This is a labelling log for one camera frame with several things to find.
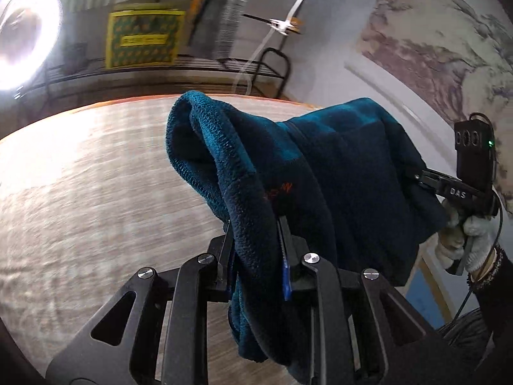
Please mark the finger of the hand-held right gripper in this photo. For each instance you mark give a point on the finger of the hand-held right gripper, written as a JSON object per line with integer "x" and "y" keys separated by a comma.
{"x": 427, "y": 179}

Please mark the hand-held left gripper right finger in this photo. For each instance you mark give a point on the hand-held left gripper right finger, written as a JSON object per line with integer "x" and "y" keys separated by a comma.
{"x": 286, "y": 280}

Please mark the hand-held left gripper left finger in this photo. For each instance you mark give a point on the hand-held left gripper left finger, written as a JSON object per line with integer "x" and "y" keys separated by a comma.
{"x": 224, "y": 264}

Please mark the teal plaid fleece jacket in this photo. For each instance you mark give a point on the teal plaid fleece jacket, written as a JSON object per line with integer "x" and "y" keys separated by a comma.
{"x": 320, "y": 168}

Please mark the person's right forearm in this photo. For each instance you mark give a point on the person's right forearm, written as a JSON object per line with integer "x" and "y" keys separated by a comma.
{"x": 499, "y": 308}

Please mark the black metal clothes rack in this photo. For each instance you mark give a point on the black metal clothes rack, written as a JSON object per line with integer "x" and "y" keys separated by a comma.
{"x": 160, "y": 68}

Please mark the person's right hand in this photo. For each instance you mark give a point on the person's right hand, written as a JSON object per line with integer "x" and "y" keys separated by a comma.
{"x": 481, "y": 240}

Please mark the beige checked blanket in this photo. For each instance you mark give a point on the beige checked blanket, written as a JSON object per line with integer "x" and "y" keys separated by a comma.
{"x": 100, "y": 188}

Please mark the person's striped clothing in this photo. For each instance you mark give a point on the person's striped clothing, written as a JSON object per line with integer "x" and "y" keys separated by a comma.
{"x": 469, "y": 337}

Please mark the small bear toy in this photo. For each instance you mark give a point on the small bear toy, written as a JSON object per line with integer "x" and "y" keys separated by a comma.
{"x": 295, "y": 25}

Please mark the yellow storage box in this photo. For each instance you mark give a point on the yellow storage box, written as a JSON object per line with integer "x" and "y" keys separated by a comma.
{"x": 144, "y": 40}

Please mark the grey plaid hanging coat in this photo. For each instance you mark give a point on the grey plaid hanging coat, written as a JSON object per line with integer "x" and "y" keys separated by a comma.
{"x": 232, "y": 20}

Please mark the orange wooden object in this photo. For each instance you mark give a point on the orange wooden object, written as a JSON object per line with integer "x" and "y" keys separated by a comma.
{"x": 199, "y": 12}

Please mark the landscape wall mural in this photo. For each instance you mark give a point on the landscape wall mural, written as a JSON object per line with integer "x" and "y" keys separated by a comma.
{"x": 441, "y": 48}

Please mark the black metal tube frame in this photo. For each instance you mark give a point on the black metal tube frame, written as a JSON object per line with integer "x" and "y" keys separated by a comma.
{"x": 286, "y": 72}

